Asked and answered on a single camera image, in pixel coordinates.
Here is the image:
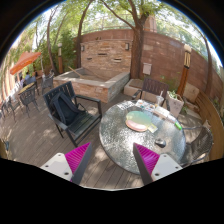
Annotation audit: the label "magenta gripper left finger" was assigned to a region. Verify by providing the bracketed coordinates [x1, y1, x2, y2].
[40, 142, 94, 185]

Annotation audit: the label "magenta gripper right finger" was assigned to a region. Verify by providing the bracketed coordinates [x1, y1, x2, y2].
[132, 142, 183, 186]

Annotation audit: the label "black computer mouse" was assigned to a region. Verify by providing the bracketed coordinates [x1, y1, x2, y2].
[155, 138, 166, 148]

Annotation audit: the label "round green mouse pad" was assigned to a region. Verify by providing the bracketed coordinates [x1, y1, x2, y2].
[125, 111, 151, 132]

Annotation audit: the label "round glass patio table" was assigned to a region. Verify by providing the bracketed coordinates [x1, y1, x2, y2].
[99, 101, 186, 174]

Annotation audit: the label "dark slatted patio armchair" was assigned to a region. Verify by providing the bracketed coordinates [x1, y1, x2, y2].
[43, 82, 102, 147]

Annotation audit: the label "green marker pen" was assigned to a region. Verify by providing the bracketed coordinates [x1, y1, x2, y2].
[175, 122, 182, 130]

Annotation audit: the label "white papers on table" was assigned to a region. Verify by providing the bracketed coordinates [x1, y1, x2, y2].
[154, 106, 170, 119]

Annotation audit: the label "black backpack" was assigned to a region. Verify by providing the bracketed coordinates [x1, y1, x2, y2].
[50, 92, 80, 125]

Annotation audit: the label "metal mesh chair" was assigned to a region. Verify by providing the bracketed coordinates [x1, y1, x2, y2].
[180, 126, 213, 167]

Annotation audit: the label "clear plastic cup with straw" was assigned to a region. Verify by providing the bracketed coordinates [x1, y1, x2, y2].
[156, 91, 164, 106]

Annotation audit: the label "white square planter pot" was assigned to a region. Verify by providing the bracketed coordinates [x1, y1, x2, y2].
[167, 91, 184, 117]

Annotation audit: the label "dark chair behind table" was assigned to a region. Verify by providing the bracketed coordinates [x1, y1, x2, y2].
[132, 78, 169, 99]

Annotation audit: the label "dark patio chair far left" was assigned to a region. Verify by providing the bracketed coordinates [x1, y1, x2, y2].
[19, 87, 38, 112]

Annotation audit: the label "dark patio chair by umbrella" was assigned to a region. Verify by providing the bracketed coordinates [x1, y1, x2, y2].
[41, 75, 53, 90]

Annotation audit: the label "orange patio umbrella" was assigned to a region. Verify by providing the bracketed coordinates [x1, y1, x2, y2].
[10, 52, 41, 75]

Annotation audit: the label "large tree trunk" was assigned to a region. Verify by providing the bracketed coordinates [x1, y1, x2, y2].
[100, 0, 161, 79]

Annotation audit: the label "tall wooden lamp post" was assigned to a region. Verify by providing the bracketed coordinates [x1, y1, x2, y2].
[177, 44, 192, 97]

